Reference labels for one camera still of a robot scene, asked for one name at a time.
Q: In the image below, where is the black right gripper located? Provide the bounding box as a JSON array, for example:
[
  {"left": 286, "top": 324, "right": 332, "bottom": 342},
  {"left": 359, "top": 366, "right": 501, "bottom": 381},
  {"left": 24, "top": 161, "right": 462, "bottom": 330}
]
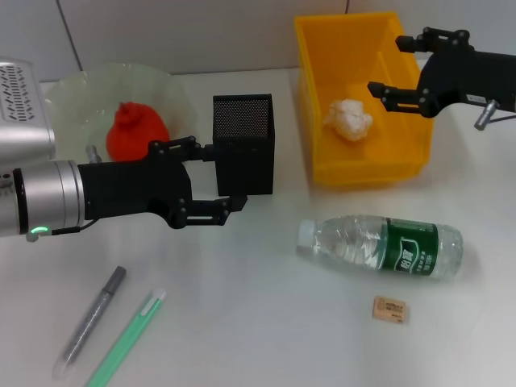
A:
[{"left": 367, "top": 27, "right": 516, "bottom": 120}]

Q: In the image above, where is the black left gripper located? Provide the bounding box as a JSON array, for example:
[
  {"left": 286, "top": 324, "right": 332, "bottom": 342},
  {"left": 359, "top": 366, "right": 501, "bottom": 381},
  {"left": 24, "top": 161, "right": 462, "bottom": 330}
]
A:
[{"left": 78, "top": 135, "right": 248, "bottom": 230}]

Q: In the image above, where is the white paper ball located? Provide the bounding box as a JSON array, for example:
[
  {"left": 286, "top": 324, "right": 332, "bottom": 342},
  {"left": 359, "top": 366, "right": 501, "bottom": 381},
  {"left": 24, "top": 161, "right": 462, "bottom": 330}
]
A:
[{"left": 324, "top": 98, "right": 374, "bottom": 142}]

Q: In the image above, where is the red-orange toy orange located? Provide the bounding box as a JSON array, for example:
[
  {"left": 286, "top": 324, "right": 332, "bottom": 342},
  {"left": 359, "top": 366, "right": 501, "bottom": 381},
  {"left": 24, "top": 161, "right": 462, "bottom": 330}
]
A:
[{"left": 106, "top": 102, "right": 171, "bottom": 163}]

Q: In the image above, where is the clear water bottle green label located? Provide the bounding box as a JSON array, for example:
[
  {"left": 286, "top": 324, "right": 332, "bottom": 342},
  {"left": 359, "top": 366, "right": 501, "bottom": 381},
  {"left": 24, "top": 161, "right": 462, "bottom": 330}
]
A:
[{"left": 297, "top": 214, "right": 464, "bottom": 283}]

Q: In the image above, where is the black mesh pen holder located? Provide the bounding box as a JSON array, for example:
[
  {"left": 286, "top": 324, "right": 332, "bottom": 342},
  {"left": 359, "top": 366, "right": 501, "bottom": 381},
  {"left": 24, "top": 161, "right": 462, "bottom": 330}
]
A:
[{"left": 212, "top": 93, "right": 275, "bottom": 198}]

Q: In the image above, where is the translucent wavy fruit plate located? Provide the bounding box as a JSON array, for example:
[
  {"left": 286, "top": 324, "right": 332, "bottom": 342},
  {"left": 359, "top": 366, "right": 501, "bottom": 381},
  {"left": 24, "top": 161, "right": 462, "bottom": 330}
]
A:
[{"left": 40, "top": 63, "right": 199, "bottom": 178}]

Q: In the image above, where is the mint green pen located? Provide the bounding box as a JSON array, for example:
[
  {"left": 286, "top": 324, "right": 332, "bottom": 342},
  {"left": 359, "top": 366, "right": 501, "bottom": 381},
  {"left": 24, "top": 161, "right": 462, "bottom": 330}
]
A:
[{"left": 83, "top": 288, "right": 168, "bottom": 387}]

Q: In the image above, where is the silver glitter pen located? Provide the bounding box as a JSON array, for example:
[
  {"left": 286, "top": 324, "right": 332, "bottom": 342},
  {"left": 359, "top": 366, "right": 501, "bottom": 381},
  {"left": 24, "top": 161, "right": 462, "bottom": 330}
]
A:
[{"left": 52, "top": 265, "right": 127, "bottom": 382}]

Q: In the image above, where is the beige eraser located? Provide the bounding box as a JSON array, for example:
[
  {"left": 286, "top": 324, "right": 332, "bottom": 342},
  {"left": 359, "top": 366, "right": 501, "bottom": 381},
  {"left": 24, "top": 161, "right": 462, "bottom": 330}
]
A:
[{"left": 371, "top": 296, "right": 407, "bottom": 323}]

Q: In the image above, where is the yellow plastic bin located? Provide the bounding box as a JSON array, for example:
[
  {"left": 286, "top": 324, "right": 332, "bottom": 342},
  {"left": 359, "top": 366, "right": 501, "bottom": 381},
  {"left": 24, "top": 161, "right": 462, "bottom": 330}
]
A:
[{"left": 293, "top": 10, "right": 437, "bottom": 189}]

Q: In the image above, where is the right gripper cable with plug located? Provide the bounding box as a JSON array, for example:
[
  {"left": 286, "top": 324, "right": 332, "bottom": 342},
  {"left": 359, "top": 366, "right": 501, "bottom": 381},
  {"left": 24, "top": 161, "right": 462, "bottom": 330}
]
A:
[{"left": 474, "top": 99, "right": 516, "bottom": 131}]

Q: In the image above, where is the gripper cable with plug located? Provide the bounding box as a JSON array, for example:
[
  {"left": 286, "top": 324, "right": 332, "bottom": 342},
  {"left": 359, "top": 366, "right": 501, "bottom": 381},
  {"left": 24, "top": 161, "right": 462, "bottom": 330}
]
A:
[
  {"left": 474, "top": 99, "right": 516, "bottom": 131},
  {"left": 50, "top": 219, "right": 98, "bottom": 235}
]

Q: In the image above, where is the left gripper cable with plug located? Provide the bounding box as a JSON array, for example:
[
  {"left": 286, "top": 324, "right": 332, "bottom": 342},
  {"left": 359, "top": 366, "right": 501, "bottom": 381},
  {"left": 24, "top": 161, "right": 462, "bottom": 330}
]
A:
[{"left": 50, "top": 219, "right": 98, "bottom": 235}]

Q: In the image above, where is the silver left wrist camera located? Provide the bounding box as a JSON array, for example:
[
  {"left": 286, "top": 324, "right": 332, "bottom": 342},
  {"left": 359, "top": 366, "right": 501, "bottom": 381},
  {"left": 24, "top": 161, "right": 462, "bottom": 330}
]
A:
[{"left": 0, "top": 56, "right": 57, "bottom": 162}]

